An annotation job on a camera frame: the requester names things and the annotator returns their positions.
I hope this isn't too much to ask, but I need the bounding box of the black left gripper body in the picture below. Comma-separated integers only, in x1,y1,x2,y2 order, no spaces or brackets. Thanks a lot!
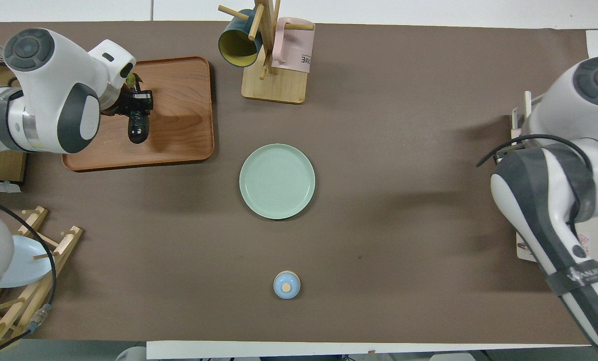
109,83,139,118

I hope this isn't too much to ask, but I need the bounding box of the pale green plate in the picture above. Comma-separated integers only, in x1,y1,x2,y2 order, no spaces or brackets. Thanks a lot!
239,143,316,220

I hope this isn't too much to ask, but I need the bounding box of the glass oven door with handle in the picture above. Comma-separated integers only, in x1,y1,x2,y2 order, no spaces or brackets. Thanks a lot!
511,90,548,161

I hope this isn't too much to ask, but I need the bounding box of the brown wooden serving tray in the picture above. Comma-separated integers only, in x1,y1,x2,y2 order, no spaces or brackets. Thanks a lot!
61,56,215,172

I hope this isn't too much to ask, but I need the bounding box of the dark blue mug yellow inside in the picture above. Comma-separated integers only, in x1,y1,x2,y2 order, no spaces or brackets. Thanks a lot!
218,9,264,68

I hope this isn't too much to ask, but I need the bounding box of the wooden mug tree stand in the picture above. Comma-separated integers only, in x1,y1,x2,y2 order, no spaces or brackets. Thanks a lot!
218,0,316,105

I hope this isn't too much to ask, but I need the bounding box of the wooden shelf unit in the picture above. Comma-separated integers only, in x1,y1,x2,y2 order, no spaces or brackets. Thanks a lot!
0,44,29,184

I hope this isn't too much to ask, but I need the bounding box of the wooden dish rack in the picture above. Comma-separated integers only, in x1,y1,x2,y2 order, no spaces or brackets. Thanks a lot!
0,206,84,357

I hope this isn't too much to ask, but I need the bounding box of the pink mug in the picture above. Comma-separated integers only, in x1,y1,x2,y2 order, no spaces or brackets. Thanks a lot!
271,17,316,74

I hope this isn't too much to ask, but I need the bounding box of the light blue plate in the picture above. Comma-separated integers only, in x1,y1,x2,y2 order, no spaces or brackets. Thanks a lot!
0,235,54,288

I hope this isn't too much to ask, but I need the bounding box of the blue jar with wooden lid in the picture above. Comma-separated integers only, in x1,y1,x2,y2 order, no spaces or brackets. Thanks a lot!
273,270,301,300

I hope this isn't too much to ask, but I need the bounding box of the brown paper table mat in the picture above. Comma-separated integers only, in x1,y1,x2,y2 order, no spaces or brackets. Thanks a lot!
0,21,598,346

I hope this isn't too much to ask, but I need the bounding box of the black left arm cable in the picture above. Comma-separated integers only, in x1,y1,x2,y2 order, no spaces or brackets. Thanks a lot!
0,193,57,361

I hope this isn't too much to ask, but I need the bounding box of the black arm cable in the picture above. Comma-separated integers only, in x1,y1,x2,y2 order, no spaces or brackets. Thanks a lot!
0,193,57,361
476,133,595,168

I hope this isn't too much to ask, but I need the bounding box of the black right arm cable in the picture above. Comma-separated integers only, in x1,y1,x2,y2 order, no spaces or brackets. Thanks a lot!
476,133,595,168

